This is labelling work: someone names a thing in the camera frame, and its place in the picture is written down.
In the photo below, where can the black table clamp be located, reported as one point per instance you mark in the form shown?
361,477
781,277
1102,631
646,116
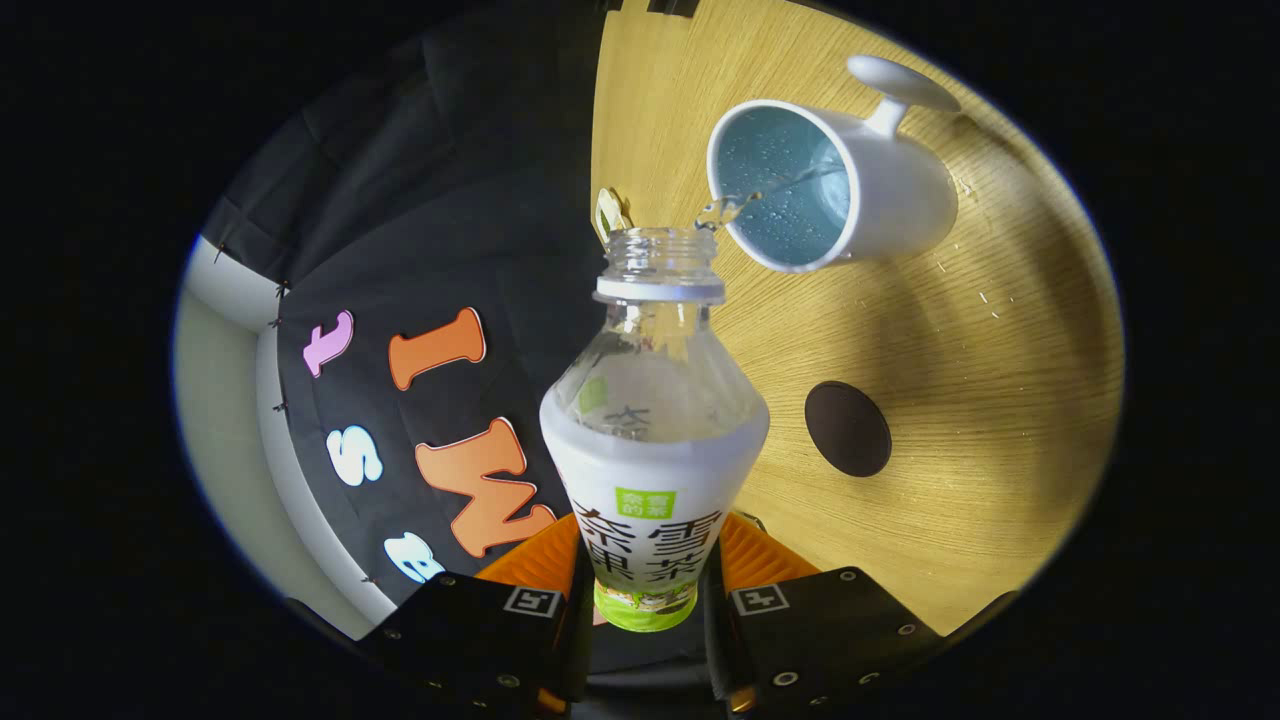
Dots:
675,6

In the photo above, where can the clear juice bottle white label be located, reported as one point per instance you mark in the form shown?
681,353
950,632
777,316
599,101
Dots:
650,460

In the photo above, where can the wooden table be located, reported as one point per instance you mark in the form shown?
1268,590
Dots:
980,400

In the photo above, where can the white divided dish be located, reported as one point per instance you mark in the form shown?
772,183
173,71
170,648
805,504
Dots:
610,212

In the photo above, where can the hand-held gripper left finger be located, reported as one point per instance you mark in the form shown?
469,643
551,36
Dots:
470,635

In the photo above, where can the dark brown round coaster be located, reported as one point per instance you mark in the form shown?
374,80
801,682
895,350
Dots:
848,430

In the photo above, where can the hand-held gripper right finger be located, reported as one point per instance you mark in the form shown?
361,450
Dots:
830,630

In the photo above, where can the white cup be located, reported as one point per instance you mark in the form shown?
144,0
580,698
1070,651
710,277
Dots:
900,190

